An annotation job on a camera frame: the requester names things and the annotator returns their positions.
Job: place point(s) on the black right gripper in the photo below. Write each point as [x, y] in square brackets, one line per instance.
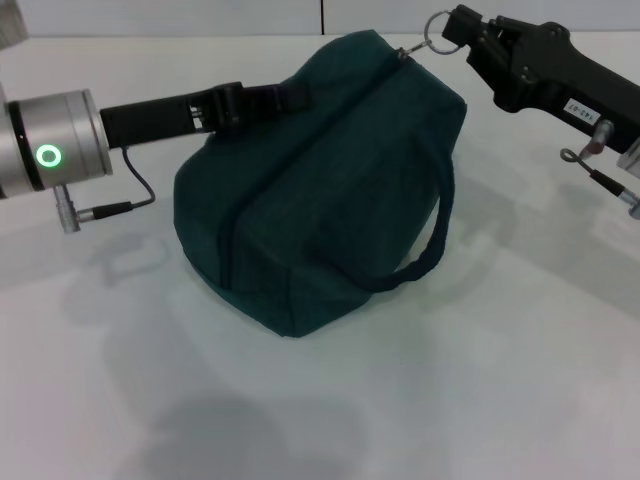
[565, 85]

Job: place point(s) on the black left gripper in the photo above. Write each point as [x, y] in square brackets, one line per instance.
[155, 117]

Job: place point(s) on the dark teal fabric lunch bag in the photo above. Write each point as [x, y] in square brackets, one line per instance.
[310, 200]

